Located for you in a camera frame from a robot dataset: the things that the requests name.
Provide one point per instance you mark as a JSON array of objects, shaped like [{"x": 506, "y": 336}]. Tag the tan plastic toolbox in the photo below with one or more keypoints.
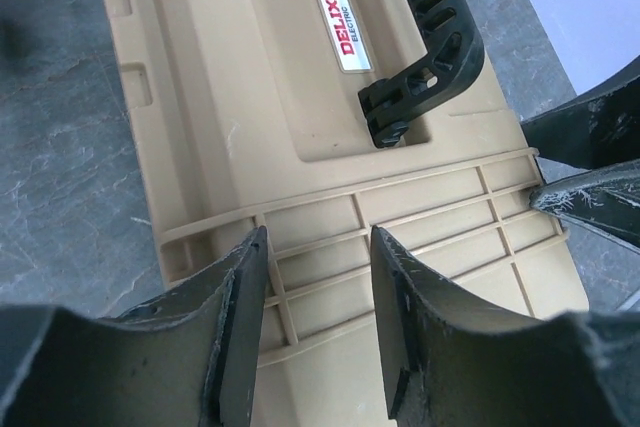
[{"x": 245, "y": 113}]

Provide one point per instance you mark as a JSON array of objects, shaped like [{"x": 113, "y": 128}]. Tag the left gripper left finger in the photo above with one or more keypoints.
[{"x": 187, "y": 357}]

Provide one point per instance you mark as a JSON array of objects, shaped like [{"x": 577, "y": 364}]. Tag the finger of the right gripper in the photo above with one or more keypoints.
[
  {"x": 604, "y": 201},
  {"x": 597, "y": 129}
]

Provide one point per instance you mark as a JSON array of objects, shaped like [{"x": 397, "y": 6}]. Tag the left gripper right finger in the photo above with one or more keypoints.
[{"x": 451, "y": 358}]

